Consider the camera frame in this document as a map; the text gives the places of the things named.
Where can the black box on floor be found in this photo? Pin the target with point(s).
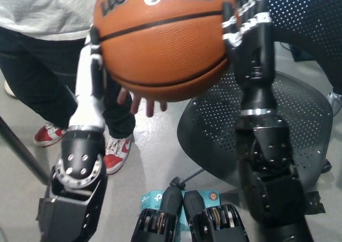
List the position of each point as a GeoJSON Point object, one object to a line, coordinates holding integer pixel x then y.
{"type": "Point", "coordinates": [304, 53]}

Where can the red white sneaker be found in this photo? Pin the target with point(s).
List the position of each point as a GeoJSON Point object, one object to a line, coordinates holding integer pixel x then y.
{"type": "Point", "coordinates": [117, 154]}
{"type": "Point", "coordinates": [46, 136]}

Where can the grey shirt of person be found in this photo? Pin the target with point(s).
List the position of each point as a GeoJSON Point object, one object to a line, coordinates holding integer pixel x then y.
{"type": "Point", "coordinates": [40, 9]}

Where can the black trousers of person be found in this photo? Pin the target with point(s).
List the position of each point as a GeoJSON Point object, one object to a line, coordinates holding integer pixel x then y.
{"type": "Point", "coordinates": [40, 76]}

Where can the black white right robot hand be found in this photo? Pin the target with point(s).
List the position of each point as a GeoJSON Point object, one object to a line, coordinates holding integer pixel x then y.
{"type": "Point", "coordinates": [253, 52]}

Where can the teal cardboard router box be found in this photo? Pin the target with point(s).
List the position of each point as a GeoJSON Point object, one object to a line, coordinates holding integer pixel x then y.
{"type": "Point", "coordinates": [152, 200]}

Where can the black perforated office chair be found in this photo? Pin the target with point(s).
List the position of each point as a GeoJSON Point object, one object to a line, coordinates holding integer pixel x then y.
{"type": "Point", "coordinates": [213, 124]}

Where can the black slanted table leg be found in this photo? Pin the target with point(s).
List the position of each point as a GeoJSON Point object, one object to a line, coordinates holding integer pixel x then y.
{"type": "Point", "coordinates": [21, 151]}

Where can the bare hand of person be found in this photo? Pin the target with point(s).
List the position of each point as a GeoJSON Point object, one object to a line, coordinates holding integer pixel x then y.
{"type": "Point", "coordinates": [149, 108]}

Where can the orange Wilson basketball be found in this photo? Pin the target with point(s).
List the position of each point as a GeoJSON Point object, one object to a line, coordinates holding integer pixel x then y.
{"type": "Point", "coordinates": [165, 52]}

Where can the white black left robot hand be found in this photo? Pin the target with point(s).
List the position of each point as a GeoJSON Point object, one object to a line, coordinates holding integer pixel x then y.
{"type": "Point", "coordinates": [89, 73]}

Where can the beige paper plate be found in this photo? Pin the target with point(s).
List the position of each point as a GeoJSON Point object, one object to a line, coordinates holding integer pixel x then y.
{"type": "Point", "coordinates": [9, 89]}

